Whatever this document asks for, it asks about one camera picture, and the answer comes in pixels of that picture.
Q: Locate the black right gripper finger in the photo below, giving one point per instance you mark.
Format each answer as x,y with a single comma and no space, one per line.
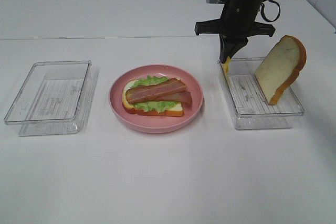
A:
234,45
224,50

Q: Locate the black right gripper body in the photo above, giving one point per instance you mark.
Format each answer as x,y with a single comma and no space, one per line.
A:
236,21

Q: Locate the yellow cheese slice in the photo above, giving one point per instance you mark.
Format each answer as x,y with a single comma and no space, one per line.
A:
225,65

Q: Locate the round-top bread slice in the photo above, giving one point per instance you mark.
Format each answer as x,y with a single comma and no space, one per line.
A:
281,68

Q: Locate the tray bacon strip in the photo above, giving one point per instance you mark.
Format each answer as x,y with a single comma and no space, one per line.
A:
182,97
151,92

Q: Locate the square white bread slice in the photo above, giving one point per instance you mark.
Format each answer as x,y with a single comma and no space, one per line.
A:
152,113

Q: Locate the green lettuce leaf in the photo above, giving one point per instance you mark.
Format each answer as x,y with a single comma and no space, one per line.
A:
156,106

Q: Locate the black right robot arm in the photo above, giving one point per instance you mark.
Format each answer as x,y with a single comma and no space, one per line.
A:
239,20

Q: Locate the right clear plastic tray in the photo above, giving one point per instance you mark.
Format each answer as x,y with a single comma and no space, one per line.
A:
247,106

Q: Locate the clear plastic tray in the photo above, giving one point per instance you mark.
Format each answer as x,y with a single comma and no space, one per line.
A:
247,106
54,99

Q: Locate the pink round plate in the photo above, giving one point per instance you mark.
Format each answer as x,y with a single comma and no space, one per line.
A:
156,123

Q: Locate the left clear plastic tray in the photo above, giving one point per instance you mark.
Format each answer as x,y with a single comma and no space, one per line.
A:
54,99

